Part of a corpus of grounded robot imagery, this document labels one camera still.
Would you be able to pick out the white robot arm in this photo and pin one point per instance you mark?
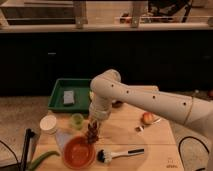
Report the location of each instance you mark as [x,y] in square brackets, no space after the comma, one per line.
[193,113]

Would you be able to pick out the small dark block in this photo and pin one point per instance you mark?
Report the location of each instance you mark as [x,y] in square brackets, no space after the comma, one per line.
[139,129]

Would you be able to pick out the grey sponge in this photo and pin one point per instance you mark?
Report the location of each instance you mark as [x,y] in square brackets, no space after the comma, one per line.
[68,97]

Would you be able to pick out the clear plastic bag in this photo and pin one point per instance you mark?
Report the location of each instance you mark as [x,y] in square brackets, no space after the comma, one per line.
[62,138]

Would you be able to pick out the red apple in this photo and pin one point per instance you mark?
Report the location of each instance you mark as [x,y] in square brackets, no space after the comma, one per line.
[147,118]

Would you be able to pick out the black and white brush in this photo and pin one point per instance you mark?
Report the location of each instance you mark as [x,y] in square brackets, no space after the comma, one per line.
[106,156]

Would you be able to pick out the green plastic tray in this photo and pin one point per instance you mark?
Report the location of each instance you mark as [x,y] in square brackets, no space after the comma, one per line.
[81,89]

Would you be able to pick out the dark bowl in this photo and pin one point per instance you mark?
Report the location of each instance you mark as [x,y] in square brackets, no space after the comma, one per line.
[117,104]

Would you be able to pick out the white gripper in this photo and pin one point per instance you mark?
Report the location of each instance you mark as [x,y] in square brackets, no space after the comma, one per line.
[99,110]

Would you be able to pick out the red bowl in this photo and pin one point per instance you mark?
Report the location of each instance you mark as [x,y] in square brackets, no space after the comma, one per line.
[78,154]

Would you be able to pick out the dark grape bunch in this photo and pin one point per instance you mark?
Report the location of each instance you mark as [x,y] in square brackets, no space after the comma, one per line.
[92,133]

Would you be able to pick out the green cucumber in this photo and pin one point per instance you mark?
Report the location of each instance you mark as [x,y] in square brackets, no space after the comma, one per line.
[33,165]

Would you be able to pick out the white round lid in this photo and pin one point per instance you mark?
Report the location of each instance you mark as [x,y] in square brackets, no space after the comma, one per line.
[48,124]

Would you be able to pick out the small green cup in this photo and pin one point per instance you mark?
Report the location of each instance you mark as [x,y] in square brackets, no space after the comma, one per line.
[77,121]

